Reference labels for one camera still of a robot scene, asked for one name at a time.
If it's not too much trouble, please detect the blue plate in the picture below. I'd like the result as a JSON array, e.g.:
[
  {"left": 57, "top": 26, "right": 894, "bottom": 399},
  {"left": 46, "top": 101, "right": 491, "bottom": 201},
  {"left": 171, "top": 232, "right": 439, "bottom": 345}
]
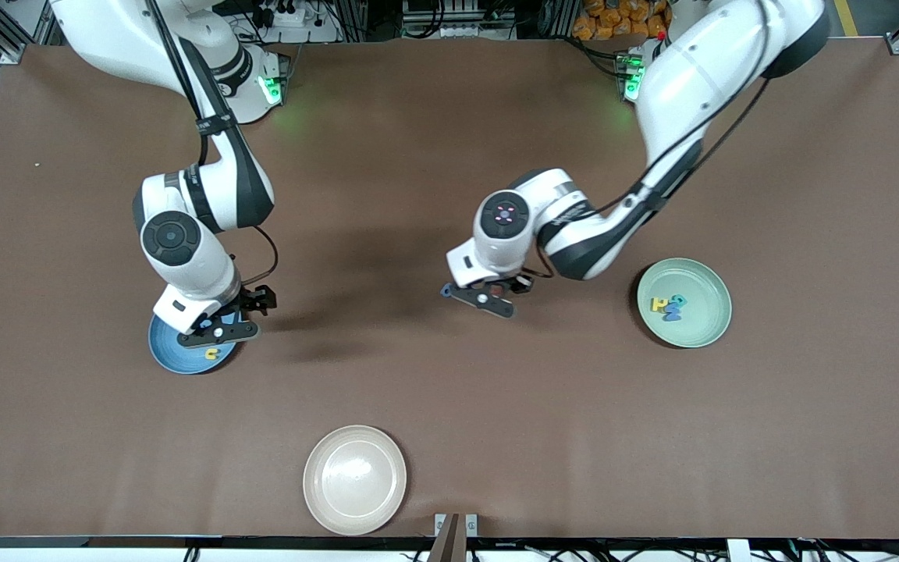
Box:
[{"left": 148, "top": 312, "right": 241, "bottom": 375}]

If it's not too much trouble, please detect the pale green plate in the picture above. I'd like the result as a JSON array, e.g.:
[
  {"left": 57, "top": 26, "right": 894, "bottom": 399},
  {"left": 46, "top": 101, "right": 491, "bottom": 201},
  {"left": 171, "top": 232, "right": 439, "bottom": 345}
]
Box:
[{"left": 637, "top": 258, "right": 733, "bottom": 349}]

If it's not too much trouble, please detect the beige plate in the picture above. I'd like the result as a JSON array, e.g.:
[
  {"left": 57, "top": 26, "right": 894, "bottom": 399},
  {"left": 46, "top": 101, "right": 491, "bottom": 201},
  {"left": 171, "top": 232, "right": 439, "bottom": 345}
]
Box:
[{"left": 303, "top": 425, "right": 408, "bottom": 536}]

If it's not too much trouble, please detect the metal equipment rack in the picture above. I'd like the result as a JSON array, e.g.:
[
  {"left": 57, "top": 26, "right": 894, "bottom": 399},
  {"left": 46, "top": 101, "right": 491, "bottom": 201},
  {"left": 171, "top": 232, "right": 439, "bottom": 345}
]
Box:
[{"left": 401, "top": 0, "right": 517, "bottom": 40}]

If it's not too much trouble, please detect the pile of orange bags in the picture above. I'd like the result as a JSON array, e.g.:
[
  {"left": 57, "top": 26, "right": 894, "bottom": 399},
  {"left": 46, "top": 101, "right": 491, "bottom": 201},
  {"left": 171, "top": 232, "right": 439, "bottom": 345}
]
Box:
[{"left": 572, "top": 0, "right": 673, "bottom": 41}]

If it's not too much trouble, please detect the white power strip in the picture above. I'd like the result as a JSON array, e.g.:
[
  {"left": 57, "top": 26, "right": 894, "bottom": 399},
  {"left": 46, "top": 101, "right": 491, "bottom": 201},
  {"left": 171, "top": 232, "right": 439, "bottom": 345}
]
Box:
[{"left": 251, "top": 0, "right": 306, "bottom": 28}]

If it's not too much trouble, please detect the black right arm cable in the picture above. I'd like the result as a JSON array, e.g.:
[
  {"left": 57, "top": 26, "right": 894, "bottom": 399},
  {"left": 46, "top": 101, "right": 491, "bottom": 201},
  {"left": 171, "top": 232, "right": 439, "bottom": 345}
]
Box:
[{"left": 145, "top": 0, "right": 280, "bottom": 288}]

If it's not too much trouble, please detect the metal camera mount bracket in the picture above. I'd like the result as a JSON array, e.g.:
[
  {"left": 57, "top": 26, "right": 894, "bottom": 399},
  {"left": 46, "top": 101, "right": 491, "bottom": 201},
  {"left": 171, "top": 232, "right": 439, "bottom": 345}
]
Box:
[{"left": 434, "top": 512, "right": 479, "bottom": 562}]

